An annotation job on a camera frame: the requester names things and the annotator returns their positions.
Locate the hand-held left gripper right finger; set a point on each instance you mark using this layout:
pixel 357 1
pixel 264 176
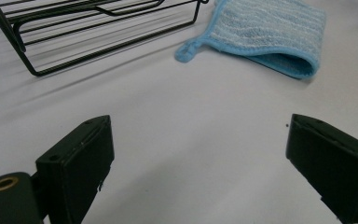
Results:
pixel 335 161

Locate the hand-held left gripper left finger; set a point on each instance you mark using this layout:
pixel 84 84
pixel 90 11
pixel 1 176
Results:
pixel 74 168

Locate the blue striped cloth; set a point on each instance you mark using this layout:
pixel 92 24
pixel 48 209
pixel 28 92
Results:
pixel 261 28

